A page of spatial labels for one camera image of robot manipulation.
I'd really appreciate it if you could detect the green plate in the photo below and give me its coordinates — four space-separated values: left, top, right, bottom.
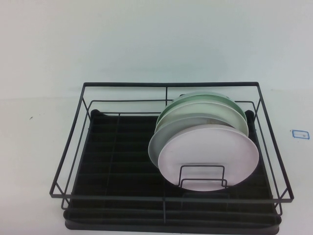
156 91 247 130

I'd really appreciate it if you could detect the white plate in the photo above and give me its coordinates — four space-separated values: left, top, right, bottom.
148 116 236 170

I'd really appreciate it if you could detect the black plastic drip tray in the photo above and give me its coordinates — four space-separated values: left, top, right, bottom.
63 108 284 235

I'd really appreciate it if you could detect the blue-bordered white sticker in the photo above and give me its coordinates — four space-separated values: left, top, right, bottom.
291 128 310 141

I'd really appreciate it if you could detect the black wire dish rack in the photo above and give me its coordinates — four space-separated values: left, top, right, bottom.
48 81 293 216

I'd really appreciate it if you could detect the pink plate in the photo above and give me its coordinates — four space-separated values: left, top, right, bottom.
157 125 259 192

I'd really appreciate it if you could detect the cream plate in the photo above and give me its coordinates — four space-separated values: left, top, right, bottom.
156 102 250 138

